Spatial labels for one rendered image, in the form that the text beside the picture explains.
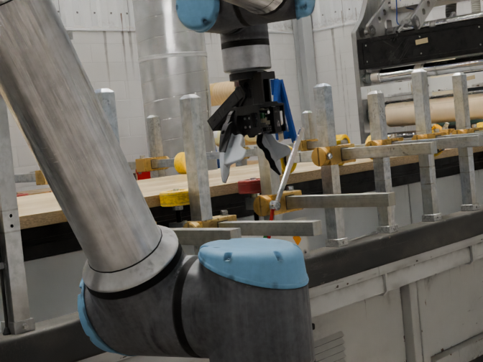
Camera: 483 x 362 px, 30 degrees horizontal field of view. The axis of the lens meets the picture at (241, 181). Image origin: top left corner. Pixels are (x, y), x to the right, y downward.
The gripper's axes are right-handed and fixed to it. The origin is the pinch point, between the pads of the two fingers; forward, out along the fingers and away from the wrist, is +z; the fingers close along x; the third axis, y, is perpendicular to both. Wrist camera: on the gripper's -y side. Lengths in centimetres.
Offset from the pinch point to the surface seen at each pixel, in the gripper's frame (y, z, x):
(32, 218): -47, 5, -19
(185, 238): -13.9, 10.6, -5.5
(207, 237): -7.9, 10.3, -5.2
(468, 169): -38, 10, 139
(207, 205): -31.0, 6.6, 16.5
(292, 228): -8.8, 12.2, 19.8
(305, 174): -52, 4, 74
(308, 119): -150, -13, 191
